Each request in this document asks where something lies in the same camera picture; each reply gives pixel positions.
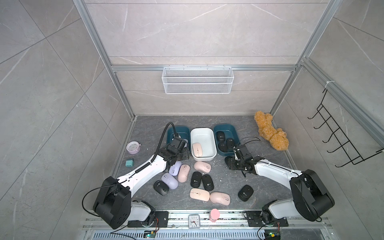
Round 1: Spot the pink mouse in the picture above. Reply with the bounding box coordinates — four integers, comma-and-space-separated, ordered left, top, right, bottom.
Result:
194, 161, 212, 174
210, 192, 231, 206
178, 164, 191, 183
192, 143, 203, 158
190, 188, 210, 202

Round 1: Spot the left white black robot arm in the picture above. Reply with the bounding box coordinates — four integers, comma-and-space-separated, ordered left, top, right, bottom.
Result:
93, 137, 189, 230

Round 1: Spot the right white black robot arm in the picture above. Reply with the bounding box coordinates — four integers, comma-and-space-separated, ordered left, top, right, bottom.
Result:
225, 145, 335, 225

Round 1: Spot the left teal storage box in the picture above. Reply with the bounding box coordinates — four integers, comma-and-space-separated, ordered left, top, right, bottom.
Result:
167, 126, 191, 161

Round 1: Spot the teal storage box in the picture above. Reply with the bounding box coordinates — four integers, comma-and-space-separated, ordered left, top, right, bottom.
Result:
214, 124, 240, 157
167, 126, 191, 161

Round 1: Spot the white storage box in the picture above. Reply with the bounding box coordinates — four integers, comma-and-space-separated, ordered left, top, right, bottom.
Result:
190, 128, 217, 162

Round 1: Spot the right teal storage box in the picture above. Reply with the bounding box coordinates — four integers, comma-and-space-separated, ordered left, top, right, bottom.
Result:
214, 124, 240, 157

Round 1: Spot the purple mouse top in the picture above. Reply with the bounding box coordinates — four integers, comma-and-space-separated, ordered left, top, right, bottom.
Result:
169, 161, 182, 176

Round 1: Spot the purple mouse middle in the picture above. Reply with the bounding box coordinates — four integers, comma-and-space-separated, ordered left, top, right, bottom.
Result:
161, 173, 179, 190

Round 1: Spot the brown teddy bear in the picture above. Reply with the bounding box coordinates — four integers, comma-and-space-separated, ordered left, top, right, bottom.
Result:
254, 111, 289, 151

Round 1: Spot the small teal block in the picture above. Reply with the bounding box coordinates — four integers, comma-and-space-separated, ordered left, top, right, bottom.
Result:
125, 159, 134, 168

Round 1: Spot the pink cylinder object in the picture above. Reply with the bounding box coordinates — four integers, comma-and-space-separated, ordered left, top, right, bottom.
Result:
209, 209, 220, 223

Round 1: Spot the small white desk clock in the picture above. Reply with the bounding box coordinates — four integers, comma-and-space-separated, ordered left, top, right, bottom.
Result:
188, 214, 201, 230

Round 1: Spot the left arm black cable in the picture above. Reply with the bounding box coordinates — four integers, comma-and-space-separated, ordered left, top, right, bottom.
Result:
149, 121, 178, 163

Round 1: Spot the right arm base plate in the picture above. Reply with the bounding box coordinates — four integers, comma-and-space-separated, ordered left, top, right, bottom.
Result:
243, 210, 289, 227

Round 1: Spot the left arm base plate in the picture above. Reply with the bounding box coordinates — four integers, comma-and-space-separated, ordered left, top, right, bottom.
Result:
128, 211, 169, 228

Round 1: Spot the white wire mesh basket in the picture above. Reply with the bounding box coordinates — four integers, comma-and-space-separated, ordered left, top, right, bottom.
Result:
162, 67, 235, 95

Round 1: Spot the black wall hook rack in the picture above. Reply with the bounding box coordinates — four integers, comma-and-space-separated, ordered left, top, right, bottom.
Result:
307, 89, 384, 168

